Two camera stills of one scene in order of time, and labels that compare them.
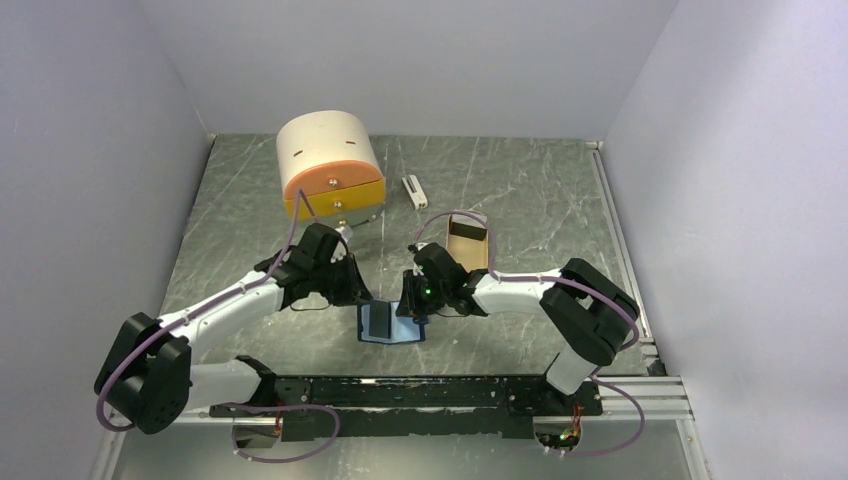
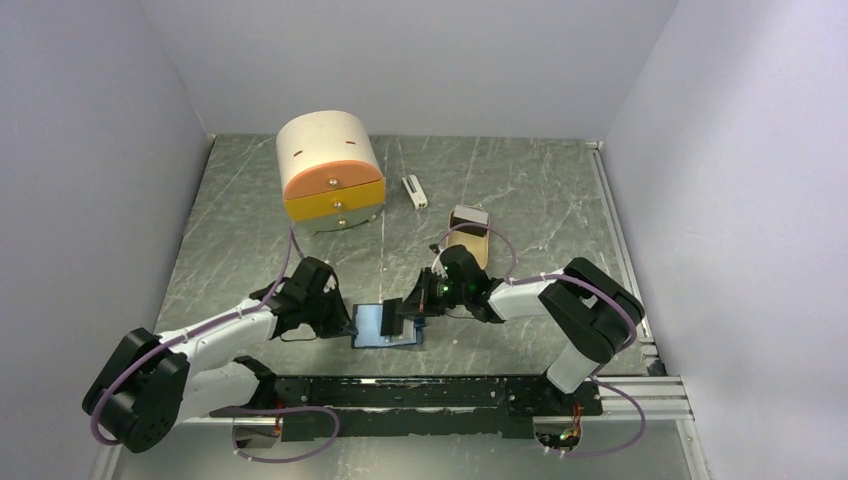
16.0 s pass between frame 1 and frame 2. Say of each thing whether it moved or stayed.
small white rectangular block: stayed
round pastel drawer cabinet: stayed
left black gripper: moved
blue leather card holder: stayed
